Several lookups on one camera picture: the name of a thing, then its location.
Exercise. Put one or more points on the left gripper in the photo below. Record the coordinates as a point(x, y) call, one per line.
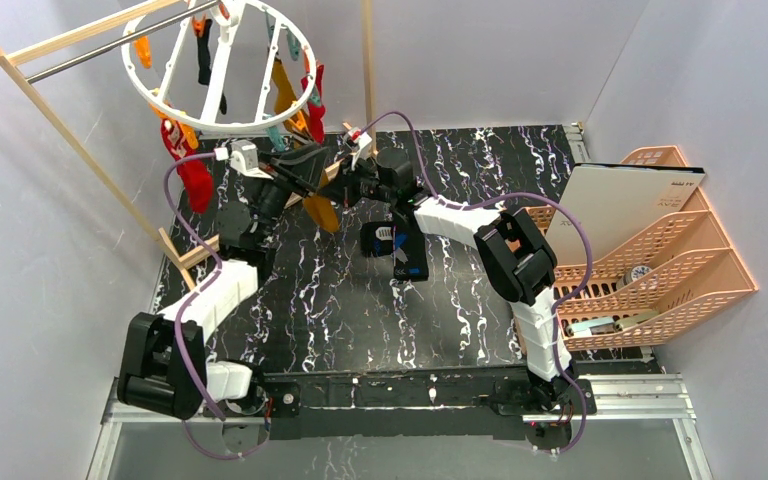
point(294, 168)

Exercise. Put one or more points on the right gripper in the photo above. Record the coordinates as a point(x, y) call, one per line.
point(363, 183)

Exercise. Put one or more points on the mustard yellow sock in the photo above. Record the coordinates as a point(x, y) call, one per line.
point(286, 98)

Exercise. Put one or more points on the white round clip hanger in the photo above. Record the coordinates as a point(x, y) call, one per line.
point(228, 15)

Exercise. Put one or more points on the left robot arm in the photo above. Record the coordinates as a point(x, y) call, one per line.
point(164, 368)

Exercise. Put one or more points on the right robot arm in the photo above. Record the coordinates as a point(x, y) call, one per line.
point(516, 258)

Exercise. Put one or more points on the orange clothes clip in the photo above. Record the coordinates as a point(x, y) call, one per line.
point(299, 123)

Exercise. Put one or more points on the teal clothes clip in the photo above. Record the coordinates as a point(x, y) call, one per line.
point(276, 138)

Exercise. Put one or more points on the right red sock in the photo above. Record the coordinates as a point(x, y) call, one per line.
point(316, 108)

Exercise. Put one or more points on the red sock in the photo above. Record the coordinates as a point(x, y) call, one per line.
point(316, 108)
point(180, 142)

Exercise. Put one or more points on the left red sock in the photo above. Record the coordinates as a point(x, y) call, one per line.
point(180, 142)

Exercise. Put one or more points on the metal rack rod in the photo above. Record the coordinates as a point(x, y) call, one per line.
point(109, 44)

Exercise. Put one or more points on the white flat box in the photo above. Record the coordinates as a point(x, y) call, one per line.
point(614, 202)

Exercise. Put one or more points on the round metal can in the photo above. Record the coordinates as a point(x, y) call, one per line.
point(636, 273)

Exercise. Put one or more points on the pink plastic file organizer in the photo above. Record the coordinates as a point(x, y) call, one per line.
point(696, 274)

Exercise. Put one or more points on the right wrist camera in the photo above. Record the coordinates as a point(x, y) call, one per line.
point(360, 143)

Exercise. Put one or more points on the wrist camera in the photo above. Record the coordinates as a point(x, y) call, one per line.
point(245, 160)
point(360, 143)

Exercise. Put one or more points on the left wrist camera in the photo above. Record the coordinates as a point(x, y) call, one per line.
point(245, 160)

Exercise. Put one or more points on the wooden clothes rack frame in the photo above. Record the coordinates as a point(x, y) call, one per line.
point(11, 62)

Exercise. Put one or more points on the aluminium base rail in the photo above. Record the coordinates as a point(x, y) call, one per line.
point(449, 423)

